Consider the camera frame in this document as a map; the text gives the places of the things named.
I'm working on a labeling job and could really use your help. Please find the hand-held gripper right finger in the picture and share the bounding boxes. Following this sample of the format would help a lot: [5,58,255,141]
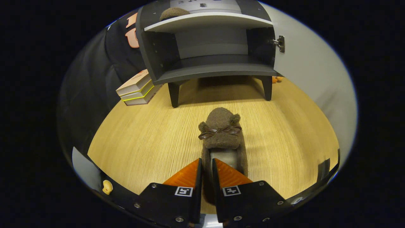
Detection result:
[211,158,287,224]

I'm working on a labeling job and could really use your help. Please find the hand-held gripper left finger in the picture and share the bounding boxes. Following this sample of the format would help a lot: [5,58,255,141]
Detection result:
[134,158,203,227]

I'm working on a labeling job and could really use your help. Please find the brown fuzzy shoe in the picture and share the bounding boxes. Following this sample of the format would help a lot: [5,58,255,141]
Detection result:
[159,7,190,21]
[198,107,249,205]

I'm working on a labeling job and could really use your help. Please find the dark grey shoe cabinet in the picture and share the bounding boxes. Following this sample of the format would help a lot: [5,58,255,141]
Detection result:
[135,0,279,108]

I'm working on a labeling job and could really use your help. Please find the metal door hinge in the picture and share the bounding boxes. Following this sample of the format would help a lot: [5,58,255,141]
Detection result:
[267,35,285,53]

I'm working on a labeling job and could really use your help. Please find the grey book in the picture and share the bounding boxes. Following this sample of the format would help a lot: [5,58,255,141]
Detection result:
[124,84,163,106]

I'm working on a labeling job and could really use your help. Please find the yellow-edged book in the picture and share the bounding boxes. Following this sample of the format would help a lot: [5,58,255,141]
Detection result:
[120,81,155,102]

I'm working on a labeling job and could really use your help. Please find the black backdrop cloth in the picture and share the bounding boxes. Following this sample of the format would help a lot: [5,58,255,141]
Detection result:
[57,11,149,155]

